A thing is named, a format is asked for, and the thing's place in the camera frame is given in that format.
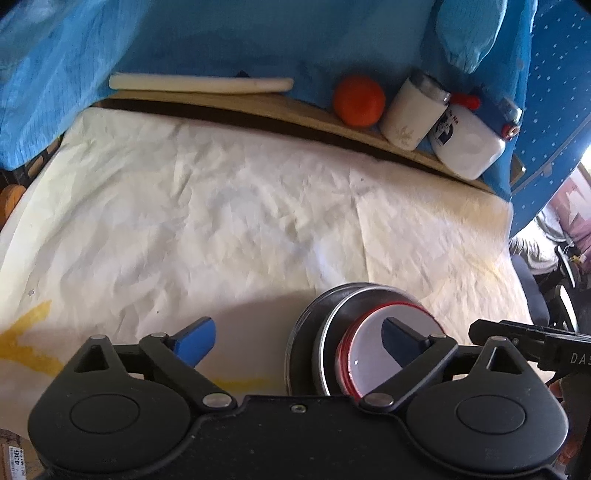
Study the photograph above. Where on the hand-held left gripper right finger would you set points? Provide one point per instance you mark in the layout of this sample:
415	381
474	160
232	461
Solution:
401	339

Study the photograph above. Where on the black chair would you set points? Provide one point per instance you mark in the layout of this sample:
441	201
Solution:
540	295

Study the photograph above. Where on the wooden board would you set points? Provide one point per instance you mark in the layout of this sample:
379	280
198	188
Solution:
286	115

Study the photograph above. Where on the orange tomato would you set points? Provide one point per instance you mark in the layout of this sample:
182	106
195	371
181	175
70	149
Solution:
359	101

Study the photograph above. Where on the blue polka-dot fabric wardrobe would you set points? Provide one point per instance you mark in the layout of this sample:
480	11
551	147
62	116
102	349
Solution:
549	92

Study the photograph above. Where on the white paper roll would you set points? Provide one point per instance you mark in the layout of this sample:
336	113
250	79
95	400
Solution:
198	84

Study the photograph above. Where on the person's right hand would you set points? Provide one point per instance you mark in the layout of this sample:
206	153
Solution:
571	406

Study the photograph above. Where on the white thermos flask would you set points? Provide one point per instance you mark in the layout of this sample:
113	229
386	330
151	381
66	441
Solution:
411	115

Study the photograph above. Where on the cream table cover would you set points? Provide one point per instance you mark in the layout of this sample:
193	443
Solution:
207	207

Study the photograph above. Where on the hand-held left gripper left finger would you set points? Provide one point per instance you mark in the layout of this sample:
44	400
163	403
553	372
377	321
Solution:
198	342

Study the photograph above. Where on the cardboard parcel white label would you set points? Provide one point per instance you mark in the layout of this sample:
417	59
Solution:
14	454

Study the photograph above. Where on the blue jacket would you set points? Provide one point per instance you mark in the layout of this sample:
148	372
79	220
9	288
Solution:
207	41

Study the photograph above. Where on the white water bottle blue lid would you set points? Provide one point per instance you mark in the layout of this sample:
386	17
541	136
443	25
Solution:
466	143

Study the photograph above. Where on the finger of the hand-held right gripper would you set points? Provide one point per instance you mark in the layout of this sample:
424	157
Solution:
521	333

